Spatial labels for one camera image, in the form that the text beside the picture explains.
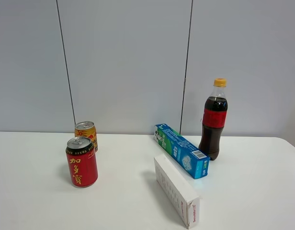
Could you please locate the red herbal tea can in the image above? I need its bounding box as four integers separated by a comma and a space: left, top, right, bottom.
66, 136, 98, 187

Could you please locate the white cardboard box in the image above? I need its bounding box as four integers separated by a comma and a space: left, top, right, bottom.
154, 155, 200, 230

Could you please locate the cola bottle with yellow cap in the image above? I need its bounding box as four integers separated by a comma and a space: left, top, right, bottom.
199, 78, 228, 161

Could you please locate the gold energy drink can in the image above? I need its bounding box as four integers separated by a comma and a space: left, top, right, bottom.
75, 121, 98, 152

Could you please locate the blue green toothpaste box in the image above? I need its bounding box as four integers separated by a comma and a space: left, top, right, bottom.
154, 124, 210, 179

